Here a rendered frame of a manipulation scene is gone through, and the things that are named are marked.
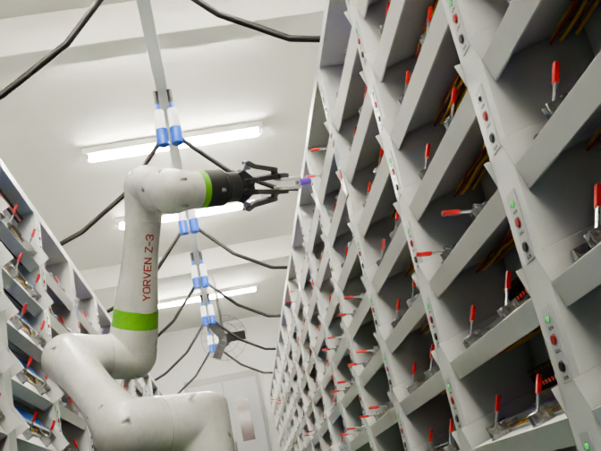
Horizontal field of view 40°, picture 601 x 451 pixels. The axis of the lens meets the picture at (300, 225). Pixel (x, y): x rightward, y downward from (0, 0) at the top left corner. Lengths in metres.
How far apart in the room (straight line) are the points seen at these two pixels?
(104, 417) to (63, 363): 0.31
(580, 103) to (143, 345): 1.29
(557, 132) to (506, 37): 0.21
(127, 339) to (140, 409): 0.41
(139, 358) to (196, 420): 0.41
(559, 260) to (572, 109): 0.27
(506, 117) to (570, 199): 0.17
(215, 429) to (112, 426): 0.22
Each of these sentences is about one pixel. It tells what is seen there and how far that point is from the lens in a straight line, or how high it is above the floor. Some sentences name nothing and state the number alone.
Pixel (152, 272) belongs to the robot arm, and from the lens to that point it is 2.08.
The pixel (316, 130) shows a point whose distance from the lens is 3.51.
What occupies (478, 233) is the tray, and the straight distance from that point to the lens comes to 1.63.
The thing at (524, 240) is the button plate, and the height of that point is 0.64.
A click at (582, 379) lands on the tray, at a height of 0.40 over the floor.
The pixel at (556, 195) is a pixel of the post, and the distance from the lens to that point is 1.40.
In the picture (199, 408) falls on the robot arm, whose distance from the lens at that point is 1.75.
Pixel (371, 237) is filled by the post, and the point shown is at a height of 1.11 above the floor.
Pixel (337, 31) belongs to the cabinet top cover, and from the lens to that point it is 2.87.
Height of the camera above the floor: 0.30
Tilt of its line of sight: 19 degrees up
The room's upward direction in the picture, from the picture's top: 12 degrees counter-clockwise
